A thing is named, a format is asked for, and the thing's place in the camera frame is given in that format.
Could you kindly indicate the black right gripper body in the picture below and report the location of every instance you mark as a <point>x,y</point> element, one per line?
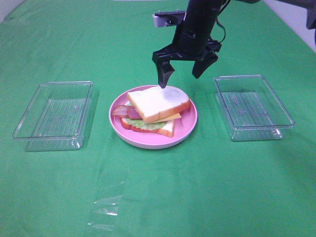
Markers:
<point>191,53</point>

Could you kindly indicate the toast bread slice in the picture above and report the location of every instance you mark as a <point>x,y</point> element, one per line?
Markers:
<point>167,130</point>
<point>157,103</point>

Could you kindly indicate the right clear plastic tray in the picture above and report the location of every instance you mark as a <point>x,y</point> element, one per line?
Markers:
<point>250,108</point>

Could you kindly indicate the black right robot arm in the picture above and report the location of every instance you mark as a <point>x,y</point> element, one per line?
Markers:
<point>192,39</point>

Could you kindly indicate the clear plastic tray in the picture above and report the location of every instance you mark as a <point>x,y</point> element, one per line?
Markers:
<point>56,117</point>
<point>250,108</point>

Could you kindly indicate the green lettuce leaf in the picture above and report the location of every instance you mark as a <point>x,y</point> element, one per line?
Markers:
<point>139,123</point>

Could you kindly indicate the left clear plastic tray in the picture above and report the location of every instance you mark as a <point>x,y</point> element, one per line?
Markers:
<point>56,117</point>

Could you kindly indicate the yellow cheese slice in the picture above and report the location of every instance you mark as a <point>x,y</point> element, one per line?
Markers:
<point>175,116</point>

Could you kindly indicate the clear plastic film sheet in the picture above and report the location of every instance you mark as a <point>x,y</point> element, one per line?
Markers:
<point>105,208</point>

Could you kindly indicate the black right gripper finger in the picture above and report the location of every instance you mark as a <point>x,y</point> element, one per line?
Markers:
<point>201,65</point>
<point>164,70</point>

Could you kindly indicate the green tablecloth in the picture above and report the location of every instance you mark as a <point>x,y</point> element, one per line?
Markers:
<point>208,185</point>

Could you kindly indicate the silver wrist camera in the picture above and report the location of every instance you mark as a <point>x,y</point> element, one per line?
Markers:
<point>167,19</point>

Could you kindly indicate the pink round plate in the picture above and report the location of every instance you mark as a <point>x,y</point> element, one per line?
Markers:
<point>183,126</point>

